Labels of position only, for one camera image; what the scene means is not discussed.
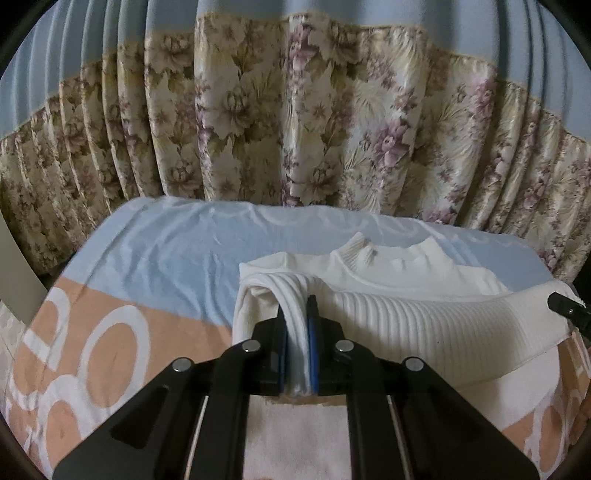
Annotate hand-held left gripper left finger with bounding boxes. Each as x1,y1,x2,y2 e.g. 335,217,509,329
52,307,289,480

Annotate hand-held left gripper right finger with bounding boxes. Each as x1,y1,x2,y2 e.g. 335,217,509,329
306,294,539,480

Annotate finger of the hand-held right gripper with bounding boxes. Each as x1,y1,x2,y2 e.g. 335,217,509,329
547,291,591,334

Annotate white knit sweater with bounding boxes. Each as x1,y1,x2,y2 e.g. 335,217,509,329
233,233,579,480

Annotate orange and blue printed blanket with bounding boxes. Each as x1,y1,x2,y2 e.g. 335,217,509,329
0,196,591,480

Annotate floral and blue curtain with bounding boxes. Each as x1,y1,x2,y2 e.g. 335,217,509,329
0,0,591,283

